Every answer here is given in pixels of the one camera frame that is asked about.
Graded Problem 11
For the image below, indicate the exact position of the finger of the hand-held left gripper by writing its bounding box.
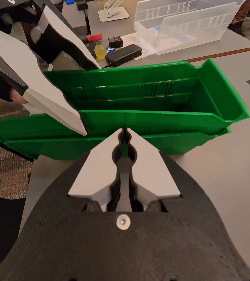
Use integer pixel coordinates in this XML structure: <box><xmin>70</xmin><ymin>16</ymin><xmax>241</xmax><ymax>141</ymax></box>
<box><xmin>0</xmin><ymin>29</ymin><xmax>88</xmax><ymax>136</ymax></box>
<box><xmin>30</xmin><ymin>5</ymin><xmax>102</xmax><ymax>71</ymax></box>

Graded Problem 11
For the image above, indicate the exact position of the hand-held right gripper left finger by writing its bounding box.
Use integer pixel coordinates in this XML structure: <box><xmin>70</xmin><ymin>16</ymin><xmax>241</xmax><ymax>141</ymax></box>
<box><xmin>68</xmin><ymin>128</ymin><xmax>126</xmax><ymax>213</ymax></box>

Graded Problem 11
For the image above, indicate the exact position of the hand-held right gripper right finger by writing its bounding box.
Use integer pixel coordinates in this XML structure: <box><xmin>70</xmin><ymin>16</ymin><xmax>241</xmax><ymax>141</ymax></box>
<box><xmin>126</xmin><ymin>128</ymin><xmax>181</xmax><ymax>213</ymax></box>

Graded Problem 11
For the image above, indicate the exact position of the stack of nested green bins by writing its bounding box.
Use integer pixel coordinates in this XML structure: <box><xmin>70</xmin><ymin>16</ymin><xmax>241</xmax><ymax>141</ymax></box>
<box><xmin>0</xmin><ymin>116</ymin><xmax>232</xmax><ymax>161</ymax></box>

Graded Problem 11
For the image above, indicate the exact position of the green plastic bin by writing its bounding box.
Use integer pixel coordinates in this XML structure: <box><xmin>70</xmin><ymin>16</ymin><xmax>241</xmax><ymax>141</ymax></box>
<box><xmin>44</xmin><ymin>58</ymin><xmax>250</xmax><ymax>135</ymax></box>

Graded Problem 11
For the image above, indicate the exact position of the small black device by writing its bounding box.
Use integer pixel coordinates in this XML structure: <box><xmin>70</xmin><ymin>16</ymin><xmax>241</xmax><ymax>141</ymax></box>
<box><xmin>76</xmin><ymin>0</ymin><xmax>89</xmax><ymax>11</ymax></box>

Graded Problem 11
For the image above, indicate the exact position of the red black tool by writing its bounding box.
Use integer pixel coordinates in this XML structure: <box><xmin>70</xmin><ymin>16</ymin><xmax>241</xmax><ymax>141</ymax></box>
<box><xmin>82</xmin><ymin>33</ymin><xmax>103</xmax><ymax>43</ymax></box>

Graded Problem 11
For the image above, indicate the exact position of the yellow rubber ball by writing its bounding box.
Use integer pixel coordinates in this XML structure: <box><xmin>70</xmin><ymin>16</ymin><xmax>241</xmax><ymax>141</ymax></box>
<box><xmin>94</xmin><ymin>44</ymin><xmax>107</xmax><ymax>59</ymax></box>

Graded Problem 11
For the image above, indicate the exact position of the white metal stand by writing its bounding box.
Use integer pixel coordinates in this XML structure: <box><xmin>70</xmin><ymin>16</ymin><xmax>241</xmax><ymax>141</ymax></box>
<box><xmin>98</xmin><ymin>0</ymin><xmax>130</xmax><ymax>22</ymax></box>

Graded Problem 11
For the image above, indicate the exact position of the small black box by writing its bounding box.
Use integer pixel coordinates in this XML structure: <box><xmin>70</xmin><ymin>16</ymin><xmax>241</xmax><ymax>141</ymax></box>
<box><xmin>108</xmin><ymin>37</ymin><xmax>124</xmax><ymax>48</ymax></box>

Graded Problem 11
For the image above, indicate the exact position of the black charger box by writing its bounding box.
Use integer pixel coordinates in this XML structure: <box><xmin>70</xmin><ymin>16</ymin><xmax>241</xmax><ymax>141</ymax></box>
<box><xmin>105</xmin><ymin>44</ymin><xmax>143</xmax><ymax>67</ymax></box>

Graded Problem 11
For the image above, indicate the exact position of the white paper sheet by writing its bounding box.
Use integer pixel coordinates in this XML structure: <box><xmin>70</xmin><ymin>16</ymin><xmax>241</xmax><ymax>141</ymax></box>
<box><xmin>121</xmin><ymin>32</ymin><xmax>157</xmax><ymax>58</ymax></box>

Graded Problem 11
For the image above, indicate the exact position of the clear plastic crate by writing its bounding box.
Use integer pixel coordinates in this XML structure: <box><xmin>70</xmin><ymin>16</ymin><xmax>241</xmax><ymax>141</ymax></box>
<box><xmin>134</xmin><ymin>0</ymin><xmax>245</xmax><ymax>56</ymax></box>

